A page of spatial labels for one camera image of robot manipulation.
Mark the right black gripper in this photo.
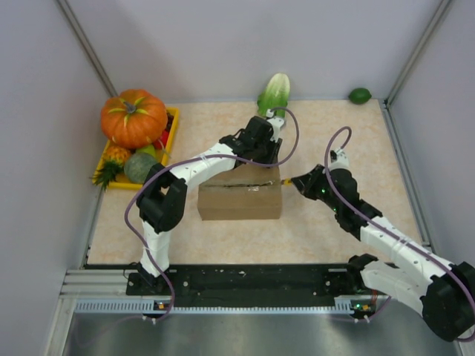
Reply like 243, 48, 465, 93
292, 165, 341, 214

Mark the brown cardboard express box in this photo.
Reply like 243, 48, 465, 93
197, 164, 283, 220

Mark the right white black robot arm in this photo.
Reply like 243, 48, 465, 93
290, 165, 474, 342

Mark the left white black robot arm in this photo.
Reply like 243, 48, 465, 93
137, 116, 286, 294

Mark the green white cabbage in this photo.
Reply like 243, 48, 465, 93
257, 73, 290, 116

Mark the red pepper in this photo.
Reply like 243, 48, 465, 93
153, 130, 170, 151

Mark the green lime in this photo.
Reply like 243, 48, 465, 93
348, 88, 373, 105

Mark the green pear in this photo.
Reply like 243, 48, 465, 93
135, 144, 156, 157

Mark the grey green melon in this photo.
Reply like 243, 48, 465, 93
124, 152, 158, 184

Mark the orange pumpkin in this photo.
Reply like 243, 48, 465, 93
100, 89, 168, 150

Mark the orange pineapple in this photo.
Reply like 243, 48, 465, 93
92, 144, 132, 191

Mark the yellow plastic tray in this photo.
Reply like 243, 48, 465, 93
94, 108, 180, 191

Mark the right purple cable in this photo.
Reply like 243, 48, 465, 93
324, 126, 475, 342

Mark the purple cable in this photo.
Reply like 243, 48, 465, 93
125, 107, 301, 323
324, 126, 475, 342

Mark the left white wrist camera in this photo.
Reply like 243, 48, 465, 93
266, 109, 286, 142

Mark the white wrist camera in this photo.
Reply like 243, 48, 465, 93
329, 148, 350, 171
266, 109, 286, 142

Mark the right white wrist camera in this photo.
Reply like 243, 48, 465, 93
329, 148, 350, 171

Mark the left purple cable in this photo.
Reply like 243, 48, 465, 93
125, 107, 301, 323

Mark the white cable duct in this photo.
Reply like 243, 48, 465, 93
74, 298, 376, 317

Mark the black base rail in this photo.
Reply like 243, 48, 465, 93
126, 263, 383, 308

